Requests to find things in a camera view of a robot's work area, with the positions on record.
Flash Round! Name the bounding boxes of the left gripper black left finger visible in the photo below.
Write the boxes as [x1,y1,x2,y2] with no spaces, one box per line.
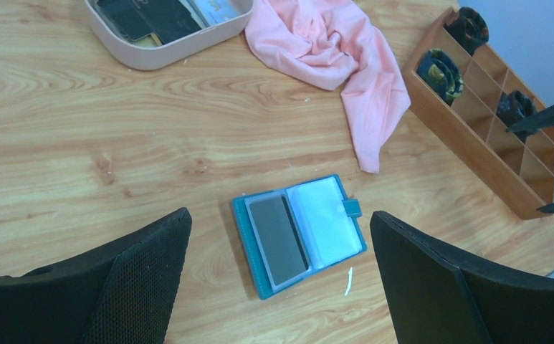
[0,208,192,343]

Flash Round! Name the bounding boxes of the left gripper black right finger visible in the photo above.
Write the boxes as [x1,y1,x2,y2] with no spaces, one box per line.
[370,211,554,343]

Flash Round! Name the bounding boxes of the blue leather card holder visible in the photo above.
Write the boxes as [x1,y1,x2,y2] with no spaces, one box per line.
[231,174,367,300]

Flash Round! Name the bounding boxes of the gold card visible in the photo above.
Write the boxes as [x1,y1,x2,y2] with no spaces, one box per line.
[132,33,163,48]

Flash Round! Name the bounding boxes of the wooden compartment tray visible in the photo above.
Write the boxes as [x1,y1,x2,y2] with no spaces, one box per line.
[401,7,554,219]

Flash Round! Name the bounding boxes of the pink oval tray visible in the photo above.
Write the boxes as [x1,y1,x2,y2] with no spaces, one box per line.
[85,1,254,71]

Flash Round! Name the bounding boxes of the pink cloth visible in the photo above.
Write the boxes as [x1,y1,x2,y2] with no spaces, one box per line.
[245,1,411,173]

